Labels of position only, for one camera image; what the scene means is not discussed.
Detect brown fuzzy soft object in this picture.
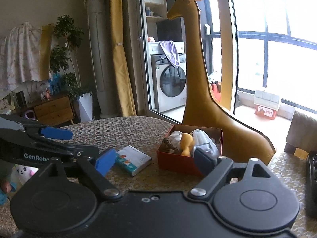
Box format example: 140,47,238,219
158,138,181,155

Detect wooden drawer cabinet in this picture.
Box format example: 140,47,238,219
17,94,75,126

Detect purple kettlebell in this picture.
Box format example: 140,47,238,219
24,110,36,120

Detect crumpled plastic bags in box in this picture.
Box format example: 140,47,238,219
190,129,220,158

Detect white plush toy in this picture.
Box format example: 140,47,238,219
14,164,39,185

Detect tan leather giraffe stool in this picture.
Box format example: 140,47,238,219
167,0,276,164

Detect white teal tissue pack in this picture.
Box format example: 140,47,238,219
116,145,152,176

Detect red rectangular tin box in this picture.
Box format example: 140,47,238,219
156,124,223,177

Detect white plant pot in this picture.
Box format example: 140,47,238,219
78,92,93,123

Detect yellow curtain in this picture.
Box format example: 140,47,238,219
110,0,137,117

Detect houndstooth sofa cushion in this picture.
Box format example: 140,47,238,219
268,152,317,237

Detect green potted tree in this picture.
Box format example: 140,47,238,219
50,15,87,100

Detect red crate on balcony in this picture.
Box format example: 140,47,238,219
255,105,277,120

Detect red bucket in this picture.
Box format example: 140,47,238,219
211,81,221,102

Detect white box on crate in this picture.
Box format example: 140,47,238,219
254,90,281,111

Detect floral cloth cover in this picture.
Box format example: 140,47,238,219
1,22,54,98

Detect beige upholstered stool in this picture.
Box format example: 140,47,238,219
284,111,316,160

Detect white washing machine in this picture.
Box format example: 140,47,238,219
148,42,186,113

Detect purple cloth on washer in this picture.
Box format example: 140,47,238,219
158,40,180,68

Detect white tower air conditioner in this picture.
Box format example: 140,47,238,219
84,0,119,118

